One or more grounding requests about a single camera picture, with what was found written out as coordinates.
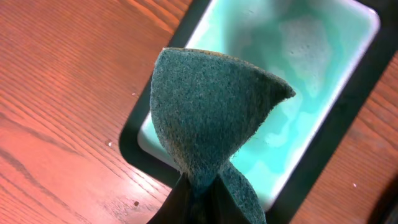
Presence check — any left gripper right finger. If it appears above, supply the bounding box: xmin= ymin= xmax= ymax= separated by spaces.
xmin=211 ymin=176 xmax=249 ymax=224

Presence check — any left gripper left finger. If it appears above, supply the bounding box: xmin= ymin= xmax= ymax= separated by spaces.
xmin=147 ymin=174 xmax=192 ymax=224

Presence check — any green scouring sponge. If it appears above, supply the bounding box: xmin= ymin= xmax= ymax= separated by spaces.
xmin=150 ymin=47 xmax=295 ymax=223

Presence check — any rectangular dark green tray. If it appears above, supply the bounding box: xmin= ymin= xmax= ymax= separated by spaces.
xmin=118 ymin=0 xmax=398 ymax=224

